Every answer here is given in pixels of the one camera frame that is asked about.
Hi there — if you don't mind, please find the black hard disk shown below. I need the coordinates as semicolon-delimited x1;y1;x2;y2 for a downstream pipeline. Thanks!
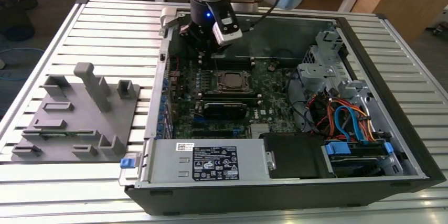
328;153;384;178

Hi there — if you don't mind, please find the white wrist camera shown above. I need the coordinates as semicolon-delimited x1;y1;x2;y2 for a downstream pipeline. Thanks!
206;1;244;46

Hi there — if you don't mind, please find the blue case latch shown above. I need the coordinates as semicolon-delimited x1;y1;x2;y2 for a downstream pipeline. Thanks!
119;157;136;169

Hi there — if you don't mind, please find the black plastic air shroud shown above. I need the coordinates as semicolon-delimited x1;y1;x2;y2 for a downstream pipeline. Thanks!
260;132;335;180

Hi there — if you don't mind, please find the wheeled chair base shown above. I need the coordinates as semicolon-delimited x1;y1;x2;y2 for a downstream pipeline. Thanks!
426;8;448;36

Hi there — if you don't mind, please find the green RAM stick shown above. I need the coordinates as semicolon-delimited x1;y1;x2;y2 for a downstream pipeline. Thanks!
39;130;79;137

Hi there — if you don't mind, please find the grey power supply unit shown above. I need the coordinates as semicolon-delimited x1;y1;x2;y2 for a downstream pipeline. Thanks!
138;138;272;184

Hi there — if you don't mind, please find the green motherboard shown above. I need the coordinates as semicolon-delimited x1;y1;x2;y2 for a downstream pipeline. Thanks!
167;56;299;140

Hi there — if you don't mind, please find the grey metal drive cage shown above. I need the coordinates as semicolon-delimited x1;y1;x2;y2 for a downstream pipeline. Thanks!
296;31;374;109

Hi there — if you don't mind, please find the black wire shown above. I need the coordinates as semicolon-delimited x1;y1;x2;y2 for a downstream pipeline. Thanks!
286;76;306;133
291;102;316;133

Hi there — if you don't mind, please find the CPU socket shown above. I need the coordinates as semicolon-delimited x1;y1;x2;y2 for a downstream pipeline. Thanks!
214;70;255;94

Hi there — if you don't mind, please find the orange wire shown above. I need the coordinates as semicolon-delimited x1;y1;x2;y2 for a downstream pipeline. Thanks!
328;98;382;143

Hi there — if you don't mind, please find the grey parts rack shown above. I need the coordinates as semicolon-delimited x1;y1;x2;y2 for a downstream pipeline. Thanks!
10;62;142;162

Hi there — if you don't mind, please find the blue wire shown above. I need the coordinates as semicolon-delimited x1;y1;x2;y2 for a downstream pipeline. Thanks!
352;107;367;145
334;105;355;143

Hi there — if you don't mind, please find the metal socket cover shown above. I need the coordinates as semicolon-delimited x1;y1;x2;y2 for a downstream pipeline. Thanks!
218;71;252;92

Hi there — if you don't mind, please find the blue floor cable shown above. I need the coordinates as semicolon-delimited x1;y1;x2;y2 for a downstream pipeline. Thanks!
0;47;47;81

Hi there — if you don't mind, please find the grey case handle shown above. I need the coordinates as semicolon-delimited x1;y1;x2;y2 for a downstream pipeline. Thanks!
159;7;180;37

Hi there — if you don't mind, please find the silver CPU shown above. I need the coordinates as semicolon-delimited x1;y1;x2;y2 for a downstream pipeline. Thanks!
223;73;247;89

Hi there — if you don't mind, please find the blue disk carrier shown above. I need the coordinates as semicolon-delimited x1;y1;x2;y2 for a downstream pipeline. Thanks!
324;141;395;162

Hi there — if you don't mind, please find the black PC case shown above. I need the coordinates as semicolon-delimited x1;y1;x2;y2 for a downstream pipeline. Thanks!
119;6;444;216

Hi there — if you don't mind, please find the black expansion slot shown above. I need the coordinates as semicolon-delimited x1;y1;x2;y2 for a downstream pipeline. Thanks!
192;128;246;134
192;133;248;139

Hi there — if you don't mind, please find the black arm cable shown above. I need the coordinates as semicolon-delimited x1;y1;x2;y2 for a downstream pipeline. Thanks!
244;0;288;32

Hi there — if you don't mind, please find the black graphics card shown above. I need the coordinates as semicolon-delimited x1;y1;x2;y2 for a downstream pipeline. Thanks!
203;102;250;120

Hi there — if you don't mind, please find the red wire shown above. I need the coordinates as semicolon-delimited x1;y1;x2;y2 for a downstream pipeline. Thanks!
315;95;338;130

